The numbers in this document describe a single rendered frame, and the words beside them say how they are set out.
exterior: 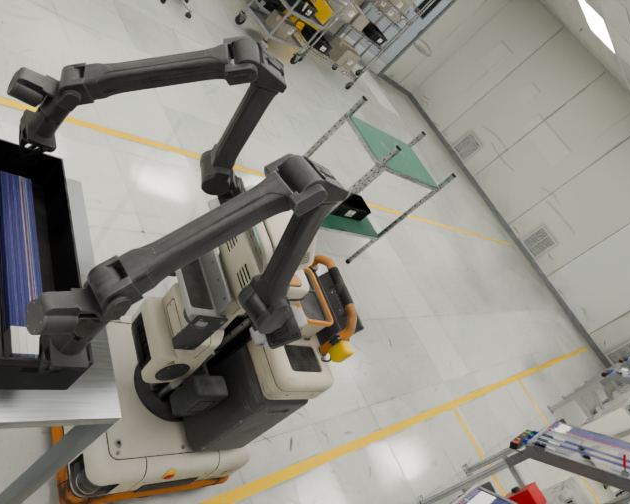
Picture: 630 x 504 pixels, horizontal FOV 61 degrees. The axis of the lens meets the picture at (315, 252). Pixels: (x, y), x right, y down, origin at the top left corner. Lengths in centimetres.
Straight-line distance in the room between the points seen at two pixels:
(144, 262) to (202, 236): 10
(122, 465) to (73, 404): 67
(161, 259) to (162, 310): 79
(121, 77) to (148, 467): 121
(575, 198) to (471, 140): 230
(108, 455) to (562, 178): 972
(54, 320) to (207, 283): 65
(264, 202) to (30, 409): 60
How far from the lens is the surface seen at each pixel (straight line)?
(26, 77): 133
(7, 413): 118
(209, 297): 149
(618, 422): 640
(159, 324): 168
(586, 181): 1067
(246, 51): 123
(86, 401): 125
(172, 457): 198
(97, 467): 185
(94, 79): 128
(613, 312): 1042
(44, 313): 93
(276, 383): 168
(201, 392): 171
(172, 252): 93
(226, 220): 94
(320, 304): 180
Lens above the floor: 180
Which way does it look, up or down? 26 degrees down
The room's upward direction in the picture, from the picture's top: 49 degrees clockwise
